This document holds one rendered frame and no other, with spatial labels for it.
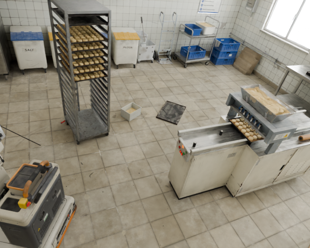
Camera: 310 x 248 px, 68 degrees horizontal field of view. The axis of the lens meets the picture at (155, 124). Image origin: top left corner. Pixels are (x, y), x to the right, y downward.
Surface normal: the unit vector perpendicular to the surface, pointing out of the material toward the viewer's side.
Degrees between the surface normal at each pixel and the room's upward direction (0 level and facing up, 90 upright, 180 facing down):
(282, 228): 0
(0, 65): 90
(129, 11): 90
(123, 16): 90
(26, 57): 89
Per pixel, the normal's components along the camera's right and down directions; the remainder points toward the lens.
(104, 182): 0.14, -0.77
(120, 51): 0.29, 0.66
